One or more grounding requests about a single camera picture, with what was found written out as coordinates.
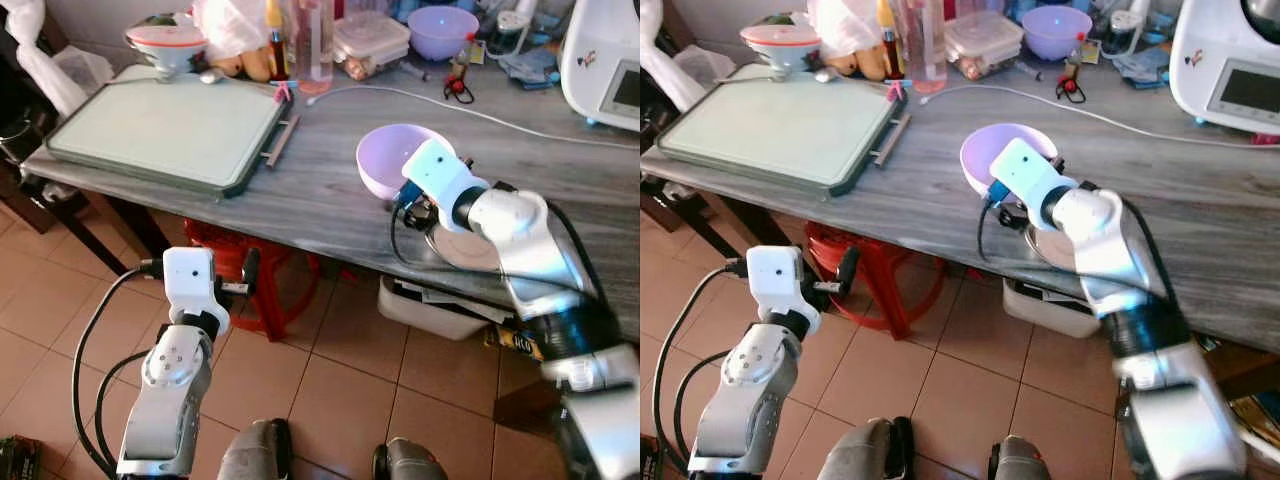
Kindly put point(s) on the small pink clip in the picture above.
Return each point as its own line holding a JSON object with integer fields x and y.
{"x": 897, "y": 92}
{"x": 284, "y": 92}

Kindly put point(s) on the pale green serving tray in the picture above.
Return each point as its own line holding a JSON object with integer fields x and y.
{"x": 775, "y": 130}
{"x": 160, "y": 130}

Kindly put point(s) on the white plastic bag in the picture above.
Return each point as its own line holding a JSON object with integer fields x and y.
{"x": 680, "y": 75}
{"x": 50, "y": 70}

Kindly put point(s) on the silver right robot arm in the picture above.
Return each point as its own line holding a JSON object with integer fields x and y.
{"x": 540, "y": 270}
{"x": 1130, "y": 280}

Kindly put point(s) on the grey right robot leg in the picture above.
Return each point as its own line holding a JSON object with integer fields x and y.
{"x": 1020, "y": 460}
{"x": 410, "y": 462}

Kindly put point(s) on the silver metal spoon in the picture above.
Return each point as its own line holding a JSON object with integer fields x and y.
{"x": 210, "y": 76}
{"x": 825, "y": 75}

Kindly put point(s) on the white plastic storage box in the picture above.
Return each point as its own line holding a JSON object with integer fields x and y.
{"x": 430, "y": 312}
{"x": 1045, "y": 310}

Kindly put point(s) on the round silver plate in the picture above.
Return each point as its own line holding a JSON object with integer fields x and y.
{"x": 1050, "y": 250}
{"x": 462, "y": 250}

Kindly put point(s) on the clear pink bottle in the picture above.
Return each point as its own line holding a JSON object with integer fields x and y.
{"x": 927, "y": 50}
{"x": 315, "y": 50}

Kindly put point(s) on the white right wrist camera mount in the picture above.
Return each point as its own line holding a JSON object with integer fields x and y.
{"x": 1030, "y": 172}
{"x": 440, "y": 175}

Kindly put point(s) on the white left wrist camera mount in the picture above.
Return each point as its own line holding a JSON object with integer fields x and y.
{"x": 190, "y": 278}
{"x": 778, "y": 280}

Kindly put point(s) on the light purple plastic bowl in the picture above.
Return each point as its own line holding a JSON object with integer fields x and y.
{"x": 385, "y": 160}
{"x": 985, "y": 155}

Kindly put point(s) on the deep purple plastic bowl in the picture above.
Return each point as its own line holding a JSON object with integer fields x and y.
{"x": 1056, "y": 33}
{"x": 442, "y": 35}

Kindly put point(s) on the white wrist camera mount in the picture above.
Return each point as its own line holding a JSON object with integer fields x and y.
{"x": 778, "y": 280}
{"x": 440, "y": 175}
{"x": 190, "y": 278}
{"x": 1030, "y": 172}

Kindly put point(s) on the dark sauce bottle yellow cap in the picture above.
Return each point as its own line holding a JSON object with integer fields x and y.
{"x": 890, "y": 50}
{"x": 277, "y": 50}

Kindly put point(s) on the blue folded cloth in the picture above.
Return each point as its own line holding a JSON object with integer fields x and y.
{"x": 530, "y": 62}
{"x": 1140, "y": 62}

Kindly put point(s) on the red plastic stool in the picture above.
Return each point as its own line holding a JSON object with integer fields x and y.
{"x": 890, "y": 290}
{"x": 275, "y": 285}

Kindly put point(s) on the white kitchen appliance with screen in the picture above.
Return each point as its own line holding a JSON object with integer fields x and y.
{"x": 1215, "y": 60}
{"x": 595, "y": 60}

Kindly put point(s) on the white bowl with red rim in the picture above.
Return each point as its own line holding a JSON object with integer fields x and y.
{"x": 166, "y": 45}
{"x": 780, "y": 45}

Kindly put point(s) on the yellow and black carton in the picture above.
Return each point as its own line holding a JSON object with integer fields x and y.
{"x": 515, "y": 343}

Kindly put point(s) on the black metal table leg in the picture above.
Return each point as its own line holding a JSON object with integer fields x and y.
{"x": 90, "y": 225}
{"x": 700, "y": 220}

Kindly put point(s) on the stacked clear plastic containers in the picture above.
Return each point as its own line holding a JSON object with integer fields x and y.
{"x": 984, "y": 38}
{"x": 372, "y": 38}

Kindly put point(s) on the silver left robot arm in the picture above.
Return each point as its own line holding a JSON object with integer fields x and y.
{"x": 745, "y": 395}
{"x": 170, "y": 395}

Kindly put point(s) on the translucent bag of food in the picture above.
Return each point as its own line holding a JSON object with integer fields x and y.
{"x": 845, "y": 25}
{"x": 230, "y": 25}

